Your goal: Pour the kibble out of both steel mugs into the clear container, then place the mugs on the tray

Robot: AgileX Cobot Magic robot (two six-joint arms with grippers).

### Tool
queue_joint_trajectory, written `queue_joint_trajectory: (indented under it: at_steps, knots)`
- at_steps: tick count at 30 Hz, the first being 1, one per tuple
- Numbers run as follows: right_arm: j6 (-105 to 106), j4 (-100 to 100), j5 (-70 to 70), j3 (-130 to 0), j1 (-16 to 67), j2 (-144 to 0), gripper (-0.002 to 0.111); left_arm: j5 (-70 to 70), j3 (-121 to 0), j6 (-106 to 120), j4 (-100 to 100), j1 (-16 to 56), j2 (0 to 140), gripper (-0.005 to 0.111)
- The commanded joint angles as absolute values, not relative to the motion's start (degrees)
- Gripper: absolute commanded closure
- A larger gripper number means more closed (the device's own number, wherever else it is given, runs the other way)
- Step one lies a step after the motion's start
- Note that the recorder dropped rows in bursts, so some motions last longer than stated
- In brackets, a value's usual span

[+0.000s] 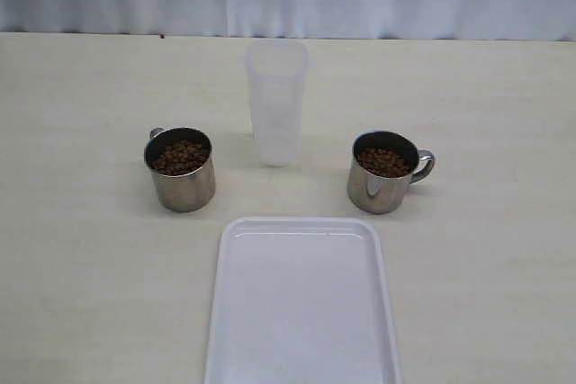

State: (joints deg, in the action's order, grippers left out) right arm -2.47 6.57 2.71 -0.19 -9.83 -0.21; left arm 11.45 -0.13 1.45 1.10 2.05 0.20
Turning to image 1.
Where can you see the white plastic tray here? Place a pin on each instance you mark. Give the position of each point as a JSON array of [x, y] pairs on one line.
[[301, 300]]

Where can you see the steel mug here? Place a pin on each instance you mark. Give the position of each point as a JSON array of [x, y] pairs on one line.
[[384, 164], [180, 162]]

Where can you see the clear plastic tall container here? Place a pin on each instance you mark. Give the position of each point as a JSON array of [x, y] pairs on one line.
[[276, 74]]

